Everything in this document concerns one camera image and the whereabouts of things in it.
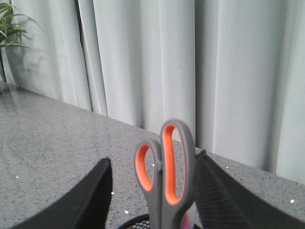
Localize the green potted plant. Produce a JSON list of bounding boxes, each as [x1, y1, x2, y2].
[[0, 1, 43, 49]]

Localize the pink pen with clear cap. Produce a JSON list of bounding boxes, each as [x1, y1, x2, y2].
[[180, 209, 195, 229]]

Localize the grey orange handled scissors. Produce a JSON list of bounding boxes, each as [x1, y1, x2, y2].
[[134, 119, 196, 229]]

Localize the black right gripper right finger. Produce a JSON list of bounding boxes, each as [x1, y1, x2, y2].
[[193, 150, 305, 229]]

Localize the black mesh pen cup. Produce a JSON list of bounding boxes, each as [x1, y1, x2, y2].
[[118, 214, 152, 229]]

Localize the light grey curtain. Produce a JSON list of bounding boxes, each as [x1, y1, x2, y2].
[[0, 0, 305, 183]]

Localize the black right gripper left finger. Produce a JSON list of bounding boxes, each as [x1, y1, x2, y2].
[[12, 158, 112, 229]]

